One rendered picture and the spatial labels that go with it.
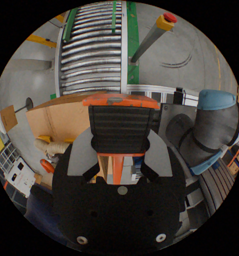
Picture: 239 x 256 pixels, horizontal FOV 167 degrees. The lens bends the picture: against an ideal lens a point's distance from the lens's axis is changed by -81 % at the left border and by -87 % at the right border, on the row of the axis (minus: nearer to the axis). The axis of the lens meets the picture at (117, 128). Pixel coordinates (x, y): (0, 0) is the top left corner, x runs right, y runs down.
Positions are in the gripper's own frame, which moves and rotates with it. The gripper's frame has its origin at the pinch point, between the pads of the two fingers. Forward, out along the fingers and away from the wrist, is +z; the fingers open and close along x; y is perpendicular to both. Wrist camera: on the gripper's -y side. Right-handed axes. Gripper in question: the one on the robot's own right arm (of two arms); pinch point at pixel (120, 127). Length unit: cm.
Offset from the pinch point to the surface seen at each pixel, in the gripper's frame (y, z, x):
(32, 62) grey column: -62, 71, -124
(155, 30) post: -44, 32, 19
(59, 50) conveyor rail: -50, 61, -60
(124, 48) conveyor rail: -39, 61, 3
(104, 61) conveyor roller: -28, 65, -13
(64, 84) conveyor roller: -10, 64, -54
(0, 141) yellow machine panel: 137, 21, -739
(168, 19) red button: -44, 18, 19
